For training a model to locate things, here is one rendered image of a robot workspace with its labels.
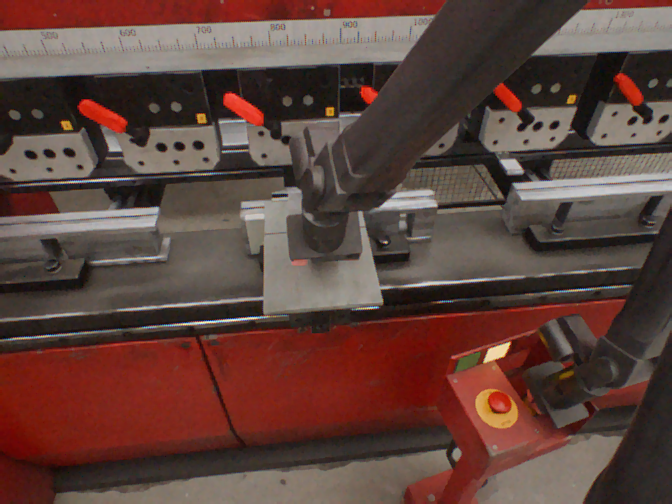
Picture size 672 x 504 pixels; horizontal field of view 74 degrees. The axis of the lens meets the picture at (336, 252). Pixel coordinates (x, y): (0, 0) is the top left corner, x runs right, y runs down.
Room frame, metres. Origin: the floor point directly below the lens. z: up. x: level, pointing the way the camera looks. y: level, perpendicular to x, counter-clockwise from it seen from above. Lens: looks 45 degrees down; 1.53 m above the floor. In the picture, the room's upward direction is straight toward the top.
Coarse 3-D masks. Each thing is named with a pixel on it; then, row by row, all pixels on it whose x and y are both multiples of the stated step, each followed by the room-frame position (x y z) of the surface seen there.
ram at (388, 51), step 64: (0, 0) 0.61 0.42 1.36; (64, 0) 0.62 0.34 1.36; (128, 0) 0.63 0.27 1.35; (192, 0) 0.64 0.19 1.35; (256, 0) 0.65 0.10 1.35; (320, 0) 0.66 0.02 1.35; (384, 0) 0.67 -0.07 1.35; (640, 0) 0.71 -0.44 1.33; (0, 64) 0.61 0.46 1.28; (64, 64) 0.62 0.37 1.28; (128, 64) 0.63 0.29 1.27; (192, 64) 0.64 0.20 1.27; (256, 64) 0.65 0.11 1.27; (320, 64) 0.66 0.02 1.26
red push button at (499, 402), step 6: (492, 396) 0.37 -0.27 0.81; (498, 396) 0.37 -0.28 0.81; (504, 396) 0.37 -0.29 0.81; (492, 402) 0.36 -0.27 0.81; (498, 402) 0.36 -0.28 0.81; (504, 402) 0.36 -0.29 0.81; (510, 402) 0.36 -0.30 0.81; (492, 408) 0.35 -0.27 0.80; (498, 408) 0.35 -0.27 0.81; (504, 408) 0.35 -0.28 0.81; (510, 408) 0.35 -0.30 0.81
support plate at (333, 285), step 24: (264, 216) 0.63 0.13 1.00; (360, 216) 0.62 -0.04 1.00; (264, 240) 0.56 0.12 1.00; (264, 264) 0.50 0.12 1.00; (288, 264) 0.50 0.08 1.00; (312, 264) 0.50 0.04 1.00; (336, 264) 0.50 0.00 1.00; (360, 264) 0.50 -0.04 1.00; (264, 288) 0.45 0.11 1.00; (288, 288) 0.45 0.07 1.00; (312, 288) 0.45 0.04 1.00; (336, 288) 0.45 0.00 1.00; (360, 288) 0.45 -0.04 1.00; (264, 312) 0.41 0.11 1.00; (288, 312) 0.41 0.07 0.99
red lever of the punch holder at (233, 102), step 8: (232, 96) 0.61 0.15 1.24; (224, 104) 0.60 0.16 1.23; (232, 104) 0.60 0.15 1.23; (240, 104) 0.61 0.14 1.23; (248, 104) 0.62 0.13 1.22; (240, 112) 0.60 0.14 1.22; (248, 112) 0.60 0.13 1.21; (256, 112) 0.61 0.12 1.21; (248, 120) 0.61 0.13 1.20; (256, 120) 0.61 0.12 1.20; (264, 120) 0.61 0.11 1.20; (272, 128) 0.61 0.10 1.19; (280, 128) 0.61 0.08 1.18; (272, 136) 0.60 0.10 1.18; (280, 136) 0.61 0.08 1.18
